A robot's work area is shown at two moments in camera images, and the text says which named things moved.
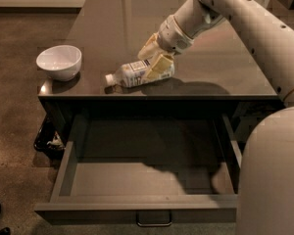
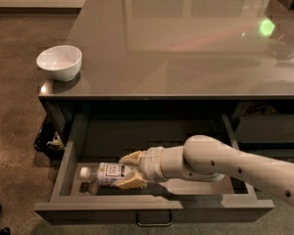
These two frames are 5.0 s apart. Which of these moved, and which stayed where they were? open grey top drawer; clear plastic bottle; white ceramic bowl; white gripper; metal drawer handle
Moved: clear plastic bottle; white gripper
Stayed: metal drawer handle; open grey top drawer; white ceramic bowl
